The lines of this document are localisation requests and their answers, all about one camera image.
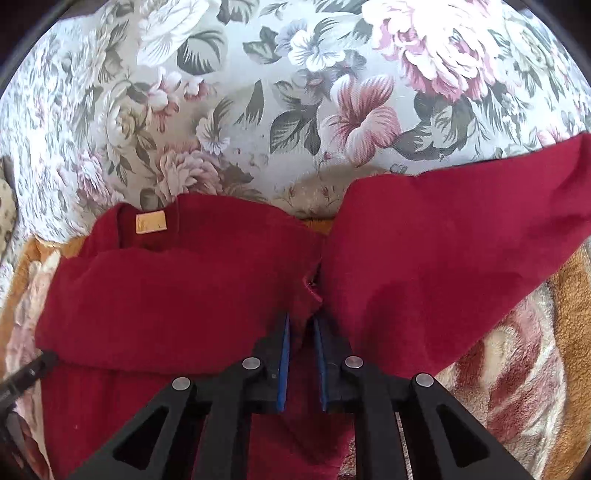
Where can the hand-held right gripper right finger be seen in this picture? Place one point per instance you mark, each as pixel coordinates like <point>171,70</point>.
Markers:
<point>322,369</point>

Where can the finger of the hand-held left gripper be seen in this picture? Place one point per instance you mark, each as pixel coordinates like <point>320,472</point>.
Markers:
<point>32,371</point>

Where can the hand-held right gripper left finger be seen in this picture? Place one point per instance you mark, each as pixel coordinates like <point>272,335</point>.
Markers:
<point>283,364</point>

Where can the red sweater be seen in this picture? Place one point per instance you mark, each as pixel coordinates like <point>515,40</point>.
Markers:
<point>184,286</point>

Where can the pale patterned cloth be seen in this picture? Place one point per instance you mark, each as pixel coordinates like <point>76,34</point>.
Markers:
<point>5,203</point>

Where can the orange plush blanket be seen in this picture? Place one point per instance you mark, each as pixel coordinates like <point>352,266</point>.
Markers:
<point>508,369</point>

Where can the floral bed sheet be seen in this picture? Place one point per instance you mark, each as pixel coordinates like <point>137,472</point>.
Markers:
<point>277,69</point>

